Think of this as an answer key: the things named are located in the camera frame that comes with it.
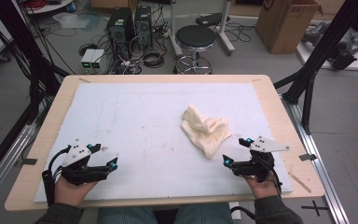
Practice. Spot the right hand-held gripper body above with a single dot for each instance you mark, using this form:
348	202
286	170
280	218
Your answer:
265	144

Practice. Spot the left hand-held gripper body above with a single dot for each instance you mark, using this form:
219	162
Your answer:
74	155

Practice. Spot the cream towel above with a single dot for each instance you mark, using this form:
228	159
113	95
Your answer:
203	130

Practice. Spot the person's left hand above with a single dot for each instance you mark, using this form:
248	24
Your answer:
70	194

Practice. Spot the person's right hand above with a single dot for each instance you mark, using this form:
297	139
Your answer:
262	189

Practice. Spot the wooden table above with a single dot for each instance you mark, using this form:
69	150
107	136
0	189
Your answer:
278	124

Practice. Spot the black tape strip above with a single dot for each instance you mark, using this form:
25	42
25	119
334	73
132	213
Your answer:
307	157
29	161

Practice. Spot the thin wooden stick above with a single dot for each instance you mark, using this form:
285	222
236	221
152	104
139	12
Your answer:
300	182

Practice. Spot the white foam mat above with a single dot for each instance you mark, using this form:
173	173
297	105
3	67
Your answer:
121	102

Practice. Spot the person's left leg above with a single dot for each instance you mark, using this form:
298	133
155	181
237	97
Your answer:
127	216

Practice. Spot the person's leg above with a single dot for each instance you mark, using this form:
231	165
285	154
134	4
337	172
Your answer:
202	214
127	216

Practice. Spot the person's right leg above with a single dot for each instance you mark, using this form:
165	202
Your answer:
202	214

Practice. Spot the white power supply unit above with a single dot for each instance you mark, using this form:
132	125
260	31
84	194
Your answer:
87	59
98	59

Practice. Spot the white desk leg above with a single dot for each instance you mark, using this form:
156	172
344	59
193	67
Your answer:
223	28
174	28

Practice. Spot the brown cardboard box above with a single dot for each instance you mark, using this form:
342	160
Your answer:
282	28

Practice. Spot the black round stool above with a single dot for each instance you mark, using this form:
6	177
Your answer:
195	35

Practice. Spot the large black computer tower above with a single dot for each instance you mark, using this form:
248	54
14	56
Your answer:
119	31

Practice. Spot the black flat case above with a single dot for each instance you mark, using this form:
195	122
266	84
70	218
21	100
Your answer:
211	19

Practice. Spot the clear plastic bag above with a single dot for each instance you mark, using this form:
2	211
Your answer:
71	20

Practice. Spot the slim black computer tower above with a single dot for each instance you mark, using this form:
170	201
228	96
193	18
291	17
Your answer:
143	25

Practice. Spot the white round table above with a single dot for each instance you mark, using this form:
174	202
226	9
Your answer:
49	6

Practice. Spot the aluminium rail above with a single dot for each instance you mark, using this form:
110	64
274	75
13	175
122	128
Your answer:
6	161
317	161

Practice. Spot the black metal frame stand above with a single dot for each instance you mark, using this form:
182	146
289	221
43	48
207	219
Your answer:
323	46

